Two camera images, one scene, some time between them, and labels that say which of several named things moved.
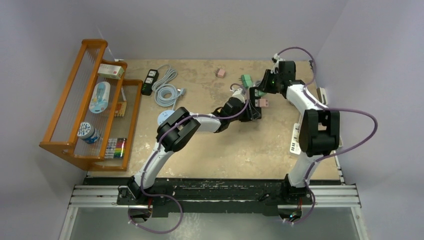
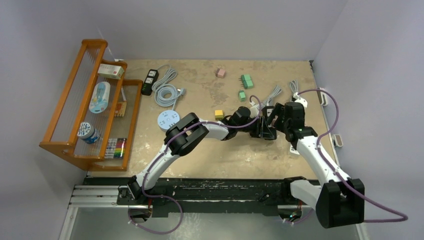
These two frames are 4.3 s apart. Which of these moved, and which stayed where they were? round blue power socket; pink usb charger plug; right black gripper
Moved: right black gripper
Stayed: round blue power socket; pink usb charger plug
